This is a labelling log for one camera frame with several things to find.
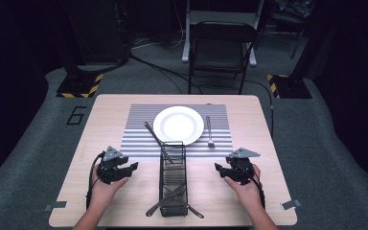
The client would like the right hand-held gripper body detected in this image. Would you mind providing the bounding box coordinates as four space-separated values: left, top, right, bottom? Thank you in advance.
225 147 262 187

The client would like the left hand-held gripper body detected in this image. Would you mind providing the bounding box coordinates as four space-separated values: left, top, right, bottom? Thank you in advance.
95 146 129 186

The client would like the silver metal fork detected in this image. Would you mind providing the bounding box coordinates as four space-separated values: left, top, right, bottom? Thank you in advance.
205 115 217 150
145 185 187 219

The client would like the black wire cutlery basket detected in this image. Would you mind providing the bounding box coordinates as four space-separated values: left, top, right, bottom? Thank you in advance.
158 141 190 219

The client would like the person's left hand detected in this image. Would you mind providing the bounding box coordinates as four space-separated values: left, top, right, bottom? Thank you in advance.
89 164 130 212

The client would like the person's right hand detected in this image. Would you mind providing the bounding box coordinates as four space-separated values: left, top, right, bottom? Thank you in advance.
223 163 266 210

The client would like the grey striped placemat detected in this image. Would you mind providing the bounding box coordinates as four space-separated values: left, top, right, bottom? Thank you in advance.
118 103 235 158

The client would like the metal cutlery piece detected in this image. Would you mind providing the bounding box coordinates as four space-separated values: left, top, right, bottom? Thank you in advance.
163 190 205 220
143 121 175 165

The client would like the white round plate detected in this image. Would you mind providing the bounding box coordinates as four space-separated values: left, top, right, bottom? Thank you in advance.
152 105 205 147

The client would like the grey tape strip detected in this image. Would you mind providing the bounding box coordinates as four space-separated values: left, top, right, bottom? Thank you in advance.
280 198 302 211
43 200 68 213

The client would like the black folding chair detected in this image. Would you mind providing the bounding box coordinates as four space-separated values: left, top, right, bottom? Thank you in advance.
187 20 259 96

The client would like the black cabinet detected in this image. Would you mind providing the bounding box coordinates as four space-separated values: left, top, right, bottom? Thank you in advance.
60 0 132 66

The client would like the right hand-held gripper black cable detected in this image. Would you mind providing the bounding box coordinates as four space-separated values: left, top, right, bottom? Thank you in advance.
234 163 266 210

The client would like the hand-held gripper black cable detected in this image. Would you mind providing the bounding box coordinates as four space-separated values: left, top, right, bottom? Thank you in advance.
234 163 266 210
85 151 107 212

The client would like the left hand-held gripper black cable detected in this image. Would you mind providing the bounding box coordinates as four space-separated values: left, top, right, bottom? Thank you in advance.
85 151 107 212

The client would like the black hazard-striped base plate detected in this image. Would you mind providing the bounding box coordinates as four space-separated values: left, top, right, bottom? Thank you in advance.
266 73 313 100
56 73 104 99

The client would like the black floor cable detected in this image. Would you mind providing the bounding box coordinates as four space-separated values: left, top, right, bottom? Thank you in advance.
128 52 204 96

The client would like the white metal stand frame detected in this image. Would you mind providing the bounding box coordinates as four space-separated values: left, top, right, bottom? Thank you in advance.
181 0 266 67

